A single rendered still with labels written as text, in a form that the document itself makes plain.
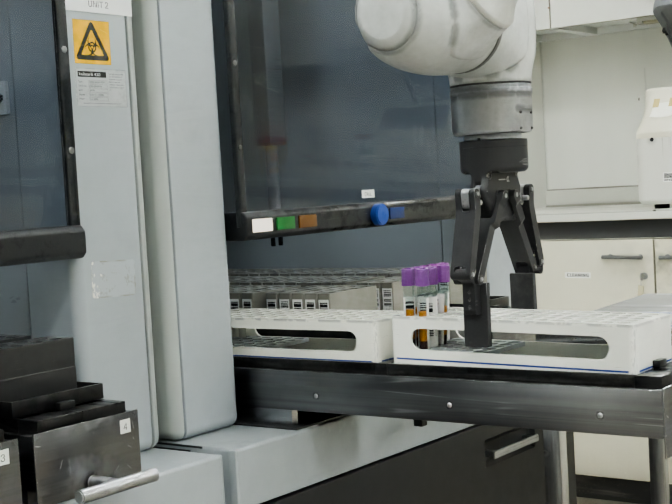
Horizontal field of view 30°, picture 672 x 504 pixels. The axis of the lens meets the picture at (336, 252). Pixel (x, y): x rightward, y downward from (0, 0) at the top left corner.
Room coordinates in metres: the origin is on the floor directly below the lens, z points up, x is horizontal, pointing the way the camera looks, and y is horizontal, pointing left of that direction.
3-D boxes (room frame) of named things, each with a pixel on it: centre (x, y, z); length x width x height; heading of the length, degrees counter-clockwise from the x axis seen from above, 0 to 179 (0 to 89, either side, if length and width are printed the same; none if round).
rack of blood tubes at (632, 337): (1.38, -0.20, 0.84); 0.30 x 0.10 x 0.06; 53
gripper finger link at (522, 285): (1.44, -0.21, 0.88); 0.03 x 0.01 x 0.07; 53
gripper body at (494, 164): (1.39, -0.18, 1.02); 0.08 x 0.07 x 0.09; 143
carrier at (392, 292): (1.83, -0.10, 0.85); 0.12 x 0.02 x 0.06; 142
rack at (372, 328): (1.57, 0.05, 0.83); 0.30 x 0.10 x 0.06; 53
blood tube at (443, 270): (1.44, -0.12, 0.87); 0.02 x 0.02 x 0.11
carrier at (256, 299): (1.79, 0.09, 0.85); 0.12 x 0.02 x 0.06; 144
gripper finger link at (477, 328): (1.35, -0.15, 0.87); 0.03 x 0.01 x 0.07; 53
